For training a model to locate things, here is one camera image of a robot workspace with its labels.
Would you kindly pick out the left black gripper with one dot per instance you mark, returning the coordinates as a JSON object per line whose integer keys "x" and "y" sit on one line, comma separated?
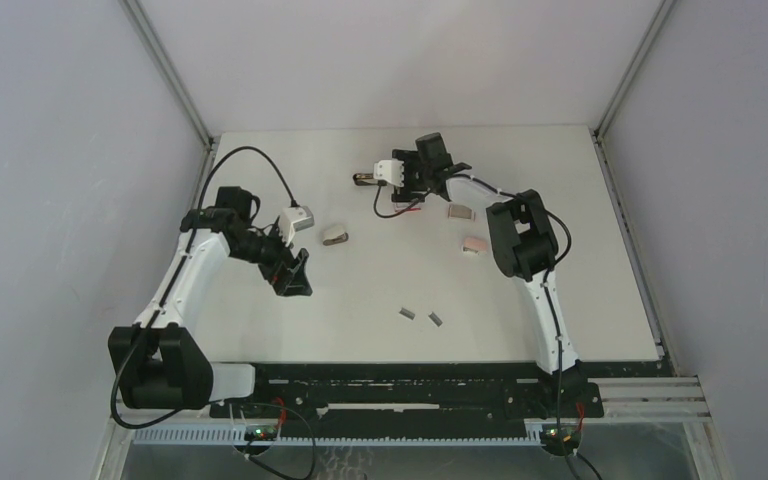
{"x": 291, "y": 279}

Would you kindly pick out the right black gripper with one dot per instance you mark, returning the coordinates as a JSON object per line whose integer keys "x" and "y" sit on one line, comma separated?
{"x": 409, "y": 192}

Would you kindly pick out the silver staple strip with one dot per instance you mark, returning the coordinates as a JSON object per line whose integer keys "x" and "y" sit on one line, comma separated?
{"x": 407, "y": 313}
{"x": 435, "y": 319}

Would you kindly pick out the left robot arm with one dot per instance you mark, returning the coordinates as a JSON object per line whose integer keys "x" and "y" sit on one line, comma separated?
{"x": 158, "y": 363}

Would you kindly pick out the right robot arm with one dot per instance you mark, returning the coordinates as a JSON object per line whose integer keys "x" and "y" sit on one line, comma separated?
{"x": 527, "y": 241}

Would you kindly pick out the red white staple box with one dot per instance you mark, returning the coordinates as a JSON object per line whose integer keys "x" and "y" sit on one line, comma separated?
{"x": 406, "y": 207}

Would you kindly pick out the grey staple tray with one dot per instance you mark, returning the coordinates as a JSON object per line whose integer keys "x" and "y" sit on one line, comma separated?
{"x": 460, "y": 212}

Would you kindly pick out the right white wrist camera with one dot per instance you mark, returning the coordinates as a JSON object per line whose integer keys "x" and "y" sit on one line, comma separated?
{"x": 389, "y": 171}

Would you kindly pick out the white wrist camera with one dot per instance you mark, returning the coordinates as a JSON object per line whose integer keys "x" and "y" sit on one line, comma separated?
{"x": 389, "y": 171}
{"x": 293, "y": 220}

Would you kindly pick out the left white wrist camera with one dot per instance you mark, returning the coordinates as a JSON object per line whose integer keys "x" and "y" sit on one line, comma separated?
{"x": 293, "y": 220}

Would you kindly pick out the left controller board with wires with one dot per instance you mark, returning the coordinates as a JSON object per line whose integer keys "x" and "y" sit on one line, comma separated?
{"x": 263, "y": 437}

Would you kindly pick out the controller board with wires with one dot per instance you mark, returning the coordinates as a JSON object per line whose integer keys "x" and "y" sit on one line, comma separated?
{"x": 263, "y": 437}
{"x": 564, "y": 440}

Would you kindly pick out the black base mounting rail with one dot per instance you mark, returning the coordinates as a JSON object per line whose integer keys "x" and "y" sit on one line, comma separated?
{"x": 422, "y": 402}

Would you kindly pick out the right controller board with wires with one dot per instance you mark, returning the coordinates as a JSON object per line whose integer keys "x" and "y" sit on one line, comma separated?
{"x": 564, "y": 440}

